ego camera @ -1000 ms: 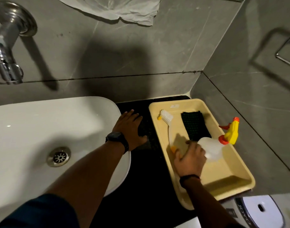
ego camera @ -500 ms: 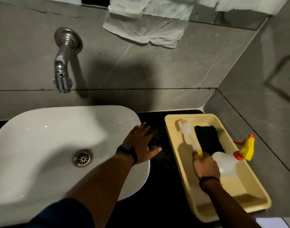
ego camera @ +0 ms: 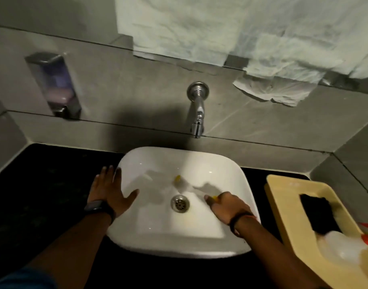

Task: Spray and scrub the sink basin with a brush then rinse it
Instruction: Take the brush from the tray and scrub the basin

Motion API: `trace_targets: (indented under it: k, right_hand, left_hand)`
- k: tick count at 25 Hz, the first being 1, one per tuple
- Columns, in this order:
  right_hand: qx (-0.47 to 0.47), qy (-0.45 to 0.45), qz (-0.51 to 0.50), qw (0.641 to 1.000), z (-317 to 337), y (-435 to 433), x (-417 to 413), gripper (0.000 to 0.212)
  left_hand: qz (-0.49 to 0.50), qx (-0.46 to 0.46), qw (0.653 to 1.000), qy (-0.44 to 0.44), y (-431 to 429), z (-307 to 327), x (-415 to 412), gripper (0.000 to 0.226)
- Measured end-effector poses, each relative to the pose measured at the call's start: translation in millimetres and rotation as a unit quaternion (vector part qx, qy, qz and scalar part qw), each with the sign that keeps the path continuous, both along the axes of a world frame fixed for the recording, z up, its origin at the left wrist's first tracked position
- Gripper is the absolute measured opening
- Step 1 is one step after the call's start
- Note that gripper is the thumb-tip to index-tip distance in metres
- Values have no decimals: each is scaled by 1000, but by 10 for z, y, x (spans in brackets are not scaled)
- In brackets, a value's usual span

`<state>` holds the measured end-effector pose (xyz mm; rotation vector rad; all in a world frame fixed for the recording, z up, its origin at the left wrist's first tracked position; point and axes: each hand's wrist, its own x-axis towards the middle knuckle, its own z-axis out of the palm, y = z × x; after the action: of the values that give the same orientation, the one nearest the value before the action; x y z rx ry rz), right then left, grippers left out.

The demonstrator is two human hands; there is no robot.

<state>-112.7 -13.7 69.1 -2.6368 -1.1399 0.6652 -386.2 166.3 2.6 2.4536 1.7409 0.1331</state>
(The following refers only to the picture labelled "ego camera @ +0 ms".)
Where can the white translucent plastic bag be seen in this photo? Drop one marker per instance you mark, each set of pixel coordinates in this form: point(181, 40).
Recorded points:
point(343, 248)

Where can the blue shirt sleeve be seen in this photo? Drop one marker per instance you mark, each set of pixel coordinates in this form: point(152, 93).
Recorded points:
point(24, 279)

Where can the beige plastic caddy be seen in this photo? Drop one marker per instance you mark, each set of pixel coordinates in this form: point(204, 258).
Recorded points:
point(292, 225)

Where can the chrome wall faucet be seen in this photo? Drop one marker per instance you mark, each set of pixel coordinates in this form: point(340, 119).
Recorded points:
point(198, 112)

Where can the person's right fingers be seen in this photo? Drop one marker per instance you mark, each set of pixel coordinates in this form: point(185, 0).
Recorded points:
point(215, 203)

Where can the large white paper sheet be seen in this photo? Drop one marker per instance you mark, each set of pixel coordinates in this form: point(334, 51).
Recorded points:
point(184, 24)

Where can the black wrist band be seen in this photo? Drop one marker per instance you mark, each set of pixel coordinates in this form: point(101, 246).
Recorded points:
point(238, 220)

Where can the wall soap dispenser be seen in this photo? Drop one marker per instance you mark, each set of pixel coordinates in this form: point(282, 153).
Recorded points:
point(56, 87)

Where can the small crumpled white paper sheet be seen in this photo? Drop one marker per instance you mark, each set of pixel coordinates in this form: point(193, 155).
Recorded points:
point(280, 78)

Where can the chrome sink drain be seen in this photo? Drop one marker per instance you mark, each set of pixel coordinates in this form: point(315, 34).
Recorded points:
point(180, 203)

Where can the white ceramic sink basin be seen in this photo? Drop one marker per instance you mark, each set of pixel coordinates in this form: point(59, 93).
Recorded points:
point(160, 228)

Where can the person's left thumb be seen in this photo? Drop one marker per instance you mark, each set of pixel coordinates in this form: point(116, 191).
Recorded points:
point(131, 197)

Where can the person's left hand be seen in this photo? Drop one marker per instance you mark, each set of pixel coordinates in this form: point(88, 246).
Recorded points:
point(107, 191)

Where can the yellow cleaning brush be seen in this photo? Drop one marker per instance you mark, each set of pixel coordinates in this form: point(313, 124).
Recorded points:
point(184, 183)

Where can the person's right forearm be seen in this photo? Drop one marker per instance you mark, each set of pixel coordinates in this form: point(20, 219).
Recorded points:
point(277, 255)

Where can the black wrist watch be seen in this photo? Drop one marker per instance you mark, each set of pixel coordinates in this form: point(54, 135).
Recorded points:
point(100, 208)

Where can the person's left forearm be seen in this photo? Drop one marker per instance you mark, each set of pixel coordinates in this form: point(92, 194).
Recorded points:
point(69, 252)

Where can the person's right hand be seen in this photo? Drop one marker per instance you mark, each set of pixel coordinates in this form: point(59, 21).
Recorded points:
point(227, 207)

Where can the black sponge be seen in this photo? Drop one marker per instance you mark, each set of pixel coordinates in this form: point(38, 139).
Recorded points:
point(319, 213)

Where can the wall mirror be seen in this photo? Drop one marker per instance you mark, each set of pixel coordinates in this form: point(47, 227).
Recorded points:
point(51, 14)

